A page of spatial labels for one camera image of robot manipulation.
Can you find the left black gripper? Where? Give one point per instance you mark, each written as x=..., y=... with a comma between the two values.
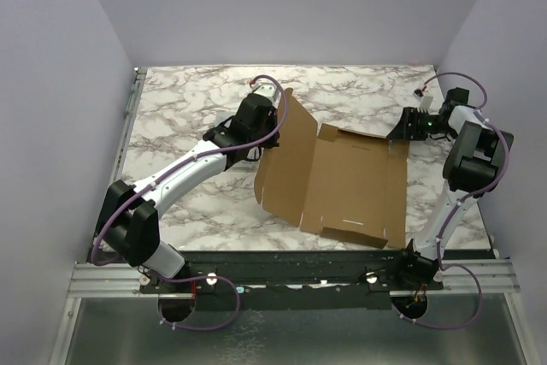
x=273, y=119

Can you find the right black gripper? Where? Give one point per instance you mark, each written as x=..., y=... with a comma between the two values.
x=411, y=124

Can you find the brown cardboard box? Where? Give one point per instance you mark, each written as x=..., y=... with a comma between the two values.
x=335, y=183

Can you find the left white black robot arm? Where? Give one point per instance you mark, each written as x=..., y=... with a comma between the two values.
x=129, y=219

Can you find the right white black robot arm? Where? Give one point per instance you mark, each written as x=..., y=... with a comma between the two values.
x=474, y=166

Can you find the clear plastic screw organizer box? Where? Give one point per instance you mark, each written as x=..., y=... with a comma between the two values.
x=222, y=117

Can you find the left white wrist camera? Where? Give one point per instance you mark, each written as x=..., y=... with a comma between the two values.
x=267, y=90

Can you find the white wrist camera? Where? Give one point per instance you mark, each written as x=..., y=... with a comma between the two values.
x=425, y=100
x=267, y=90

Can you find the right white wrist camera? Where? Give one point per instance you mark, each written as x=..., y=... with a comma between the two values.
x=425, y=100

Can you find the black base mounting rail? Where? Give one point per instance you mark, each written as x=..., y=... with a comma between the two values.
x=295, y=280

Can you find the aluminium extrusion frame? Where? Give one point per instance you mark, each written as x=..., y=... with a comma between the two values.
x=66, y=328

